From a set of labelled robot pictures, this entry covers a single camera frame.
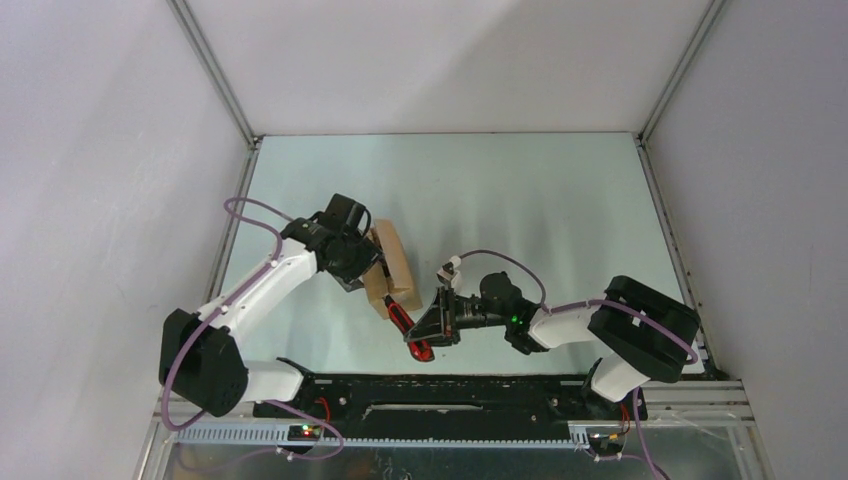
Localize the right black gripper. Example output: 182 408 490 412
405 285 509 347

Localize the red black utility knife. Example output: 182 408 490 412
383 295 435 363

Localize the brown cardboard express box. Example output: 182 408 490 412
362 219 423 320

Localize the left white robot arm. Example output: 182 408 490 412
158 194 383 420

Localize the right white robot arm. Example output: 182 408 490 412
401 272 701 418

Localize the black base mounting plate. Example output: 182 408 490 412
287 368 648 440

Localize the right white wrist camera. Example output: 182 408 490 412
436 255 462 290

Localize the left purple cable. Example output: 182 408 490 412
161 197 346 463

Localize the left aluminium frame post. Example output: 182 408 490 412
166 0 260 150

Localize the aluminium frame post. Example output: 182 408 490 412
638 0 729 144
166 0 260 150

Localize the grey slotted cable duct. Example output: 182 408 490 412
176 423 589 449

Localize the right aluminium frame post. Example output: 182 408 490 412
638 0 729 144

